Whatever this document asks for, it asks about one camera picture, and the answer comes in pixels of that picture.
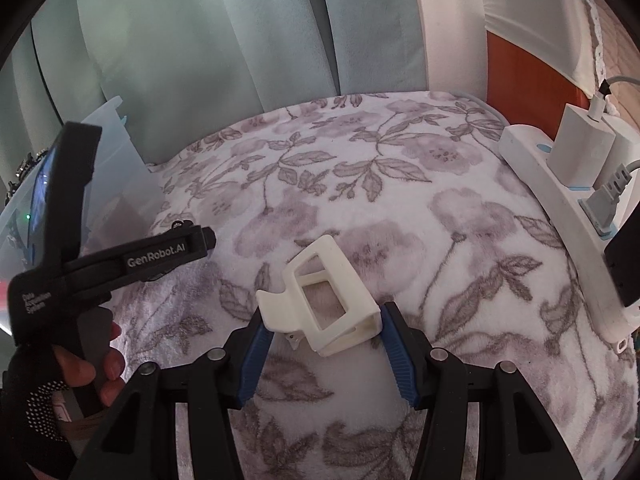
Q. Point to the clear plastic storage box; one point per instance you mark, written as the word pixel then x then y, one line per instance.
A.
pixel 125 170

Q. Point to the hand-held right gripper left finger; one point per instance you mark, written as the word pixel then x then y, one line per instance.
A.
pixel 252 360

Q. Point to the person's left hand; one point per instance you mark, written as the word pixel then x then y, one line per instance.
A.
pixel 30 400

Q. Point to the white hair claw clip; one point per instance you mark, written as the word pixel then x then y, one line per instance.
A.
pixel 280 310

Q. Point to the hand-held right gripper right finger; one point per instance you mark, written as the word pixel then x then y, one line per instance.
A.
pixel 400 355

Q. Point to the lace dust cover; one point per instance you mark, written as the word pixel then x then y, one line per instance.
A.
pixel 615 60

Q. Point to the white charger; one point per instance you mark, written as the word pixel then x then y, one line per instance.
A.
pixel 575 150

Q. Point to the small white adapter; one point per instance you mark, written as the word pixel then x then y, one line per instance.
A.
pixel 625 150

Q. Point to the black adapter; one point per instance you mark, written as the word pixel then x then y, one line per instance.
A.
pixel 627 265

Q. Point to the green curtain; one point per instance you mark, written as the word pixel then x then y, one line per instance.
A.
pixel 225 60

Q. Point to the grey plug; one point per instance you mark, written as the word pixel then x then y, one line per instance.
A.
pixel 602 200

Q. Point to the white power strip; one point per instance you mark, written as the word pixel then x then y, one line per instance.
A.
pixel 560 220

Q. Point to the orange wooden board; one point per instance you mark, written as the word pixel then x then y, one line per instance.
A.
pixel 530 90

